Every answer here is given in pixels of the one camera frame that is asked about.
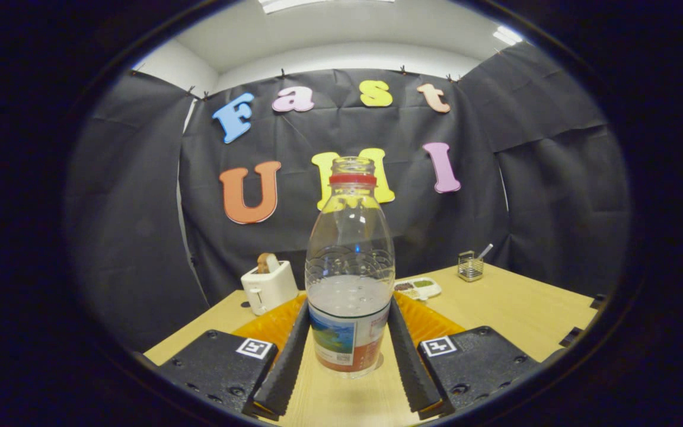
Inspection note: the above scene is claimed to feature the clear plastic juice bottle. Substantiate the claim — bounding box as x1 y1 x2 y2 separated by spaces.
305 157 396 379

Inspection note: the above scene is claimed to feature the large ceiling light panel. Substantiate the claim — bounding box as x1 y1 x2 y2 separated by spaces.
258 0 395 14

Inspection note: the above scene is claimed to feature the small ceiling light panel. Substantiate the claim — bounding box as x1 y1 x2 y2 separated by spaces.
493 26 523 46

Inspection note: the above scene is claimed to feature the white toaster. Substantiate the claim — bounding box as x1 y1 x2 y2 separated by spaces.
241 260 299 316

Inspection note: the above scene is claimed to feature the white divided snack tray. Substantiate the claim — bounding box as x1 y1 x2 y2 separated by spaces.
394 277 442 301

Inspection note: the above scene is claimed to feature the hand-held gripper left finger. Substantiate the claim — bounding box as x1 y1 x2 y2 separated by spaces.
158 298 311 423

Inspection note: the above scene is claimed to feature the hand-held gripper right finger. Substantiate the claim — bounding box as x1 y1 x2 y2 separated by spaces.
388 295 541 420

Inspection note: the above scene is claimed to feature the black backdrop cloth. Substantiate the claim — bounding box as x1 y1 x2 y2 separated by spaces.
63 42 633 353

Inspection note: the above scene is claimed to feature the wooden table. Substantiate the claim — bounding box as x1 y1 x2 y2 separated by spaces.
143 263 600 427

